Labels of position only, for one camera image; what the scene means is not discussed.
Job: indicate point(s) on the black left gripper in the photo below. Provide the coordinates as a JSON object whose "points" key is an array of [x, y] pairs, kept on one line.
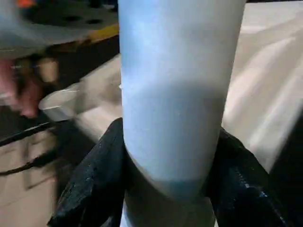
{"points": [[26, 89]]}

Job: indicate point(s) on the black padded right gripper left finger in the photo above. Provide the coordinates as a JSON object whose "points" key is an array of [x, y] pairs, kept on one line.
{"points": [[94, 177]]}

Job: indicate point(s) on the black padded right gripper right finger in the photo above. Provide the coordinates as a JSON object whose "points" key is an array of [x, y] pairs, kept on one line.
{"points": [[248, 189]]}

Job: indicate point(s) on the white plastic table leg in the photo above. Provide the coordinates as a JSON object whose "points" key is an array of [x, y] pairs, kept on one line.
{"points": [[177, 71]]}

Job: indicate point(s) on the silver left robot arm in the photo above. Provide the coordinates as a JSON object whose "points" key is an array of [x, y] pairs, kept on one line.
{"points": [[47, 26]]}

